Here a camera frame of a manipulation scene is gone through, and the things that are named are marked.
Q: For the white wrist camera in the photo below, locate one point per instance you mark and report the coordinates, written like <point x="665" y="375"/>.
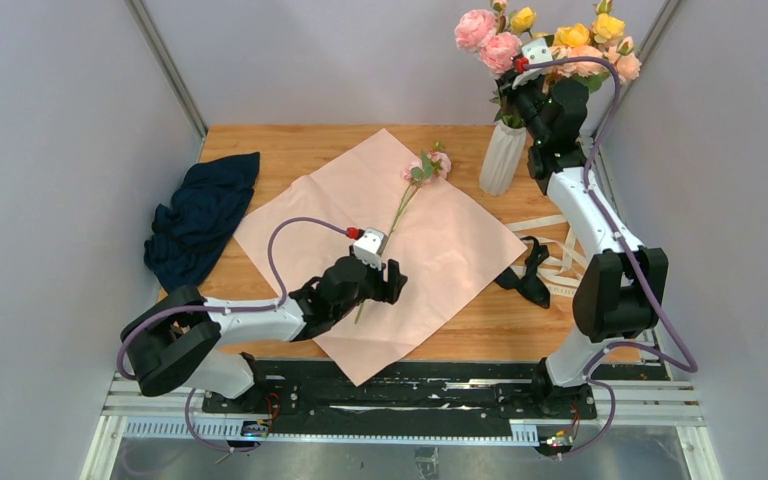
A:
<point x="528" y="64"/>
<point x="368" y="247"/>

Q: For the aluminium frame post left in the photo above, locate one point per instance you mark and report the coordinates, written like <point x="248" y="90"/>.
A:
<point x="144" y="21"/>

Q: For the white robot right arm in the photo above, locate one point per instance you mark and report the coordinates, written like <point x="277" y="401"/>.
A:
<point x="610" y="304"/>

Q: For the pink paper flower wrap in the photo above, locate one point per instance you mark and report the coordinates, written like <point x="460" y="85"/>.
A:
<point x="448" y="246"/>

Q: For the dark blue cloth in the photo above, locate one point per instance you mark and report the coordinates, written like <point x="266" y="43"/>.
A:
<point x="190" y="232"/>

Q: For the aluminium frame rail front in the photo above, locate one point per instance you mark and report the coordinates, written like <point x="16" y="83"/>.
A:
<point x="646" y="403"/>

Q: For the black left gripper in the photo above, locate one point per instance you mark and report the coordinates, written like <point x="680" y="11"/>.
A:
<point x="386" y="290"/>

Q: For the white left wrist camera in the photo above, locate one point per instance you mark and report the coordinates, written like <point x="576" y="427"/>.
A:
<point x="368" y="247"/>

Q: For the deep pink rose stem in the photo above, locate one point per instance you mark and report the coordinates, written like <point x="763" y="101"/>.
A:
<point x="485" y="34"/>

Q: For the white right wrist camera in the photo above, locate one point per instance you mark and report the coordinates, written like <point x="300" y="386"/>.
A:
<point x="528" y="64"/>

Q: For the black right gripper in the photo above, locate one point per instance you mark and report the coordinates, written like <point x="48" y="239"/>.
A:
<point x="513" y="93"/>

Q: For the black printed ribbon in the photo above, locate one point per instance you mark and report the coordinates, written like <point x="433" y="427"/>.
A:
<point x="528" y="284"/>

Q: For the white printed ribbon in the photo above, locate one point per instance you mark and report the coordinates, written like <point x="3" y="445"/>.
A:
<point x="561" y="274"/>

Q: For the yellow and pink flowers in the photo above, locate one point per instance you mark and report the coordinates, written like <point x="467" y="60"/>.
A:
<point x="605" y="37"/>

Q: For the white ribbed vase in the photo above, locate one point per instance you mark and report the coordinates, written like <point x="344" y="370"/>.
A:
<point x="502" y="158"/>

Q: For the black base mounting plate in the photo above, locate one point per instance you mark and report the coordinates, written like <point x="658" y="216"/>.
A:
<point x="406" y="399"/>

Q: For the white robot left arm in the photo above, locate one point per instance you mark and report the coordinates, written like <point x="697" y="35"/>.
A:
<point x="177" y="342"/>

